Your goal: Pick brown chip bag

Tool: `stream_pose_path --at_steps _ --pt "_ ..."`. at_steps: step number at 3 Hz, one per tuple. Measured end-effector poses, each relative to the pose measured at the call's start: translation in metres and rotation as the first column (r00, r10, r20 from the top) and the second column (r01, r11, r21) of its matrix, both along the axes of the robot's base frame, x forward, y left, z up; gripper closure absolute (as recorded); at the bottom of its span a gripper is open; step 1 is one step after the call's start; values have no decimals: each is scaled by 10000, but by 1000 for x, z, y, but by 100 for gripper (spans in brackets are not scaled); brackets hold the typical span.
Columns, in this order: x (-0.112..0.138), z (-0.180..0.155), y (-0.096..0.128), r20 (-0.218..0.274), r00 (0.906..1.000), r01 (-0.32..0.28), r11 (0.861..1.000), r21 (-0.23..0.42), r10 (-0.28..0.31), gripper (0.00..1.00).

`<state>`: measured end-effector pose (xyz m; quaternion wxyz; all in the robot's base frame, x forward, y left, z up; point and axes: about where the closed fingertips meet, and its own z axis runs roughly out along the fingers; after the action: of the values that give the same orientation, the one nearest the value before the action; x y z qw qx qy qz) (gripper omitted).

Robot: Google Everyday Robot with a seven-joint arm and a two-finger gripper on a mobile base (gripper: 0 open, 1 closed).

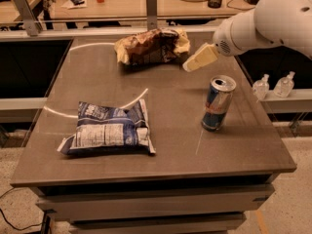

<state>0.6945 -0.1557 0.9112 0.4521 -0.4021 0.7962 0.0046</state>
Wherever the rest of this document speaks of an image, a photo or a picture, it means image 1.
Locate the black mesh pen cup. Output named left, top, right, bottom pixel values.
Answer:
left=208, top=0, right=222, bottom=9

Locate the blue silver energy drink can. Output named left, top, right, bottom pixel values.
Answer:
left=202, top=75, right=236, bottom=132

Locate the blue chip bag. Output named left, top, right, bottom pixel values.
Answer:
left=58, top=98, right=156, bottom=155

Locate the clear sanitizer bottle right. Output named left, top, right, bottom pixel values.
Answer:
left=273, top=71, right=294, bottom=98

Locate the clear sanitizer bottle left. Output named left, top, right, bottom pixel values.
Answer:
left=253, top=74, right=269, bottom=100

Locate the black cable on desk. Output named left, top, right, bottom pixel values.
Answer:
left=226, top=0, right=257, bottom=12

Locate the clear sanitizer bottle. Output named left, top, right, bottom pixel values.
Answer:
left=273, top=71, right=294, bottom=98
left=253, top=74, right=269, bottom=100

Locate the black floor cable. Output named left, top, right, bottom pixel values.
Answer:
left=0, top=187, right=45, bottom=231

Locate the brown chip bag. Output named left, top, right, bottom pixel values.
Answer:
left=114, top=28, right=190, bottom=66

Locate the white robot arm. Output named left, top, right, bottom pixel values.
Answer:
left=182, top=0, right=312, bottom=72

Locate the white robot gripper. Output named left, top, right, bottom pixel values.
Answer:
left=182, top=14, right=258, bottom=72

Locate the metal railing with posts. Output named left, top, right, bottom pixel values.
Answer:
left=0, top=0, right=254, bottom=43

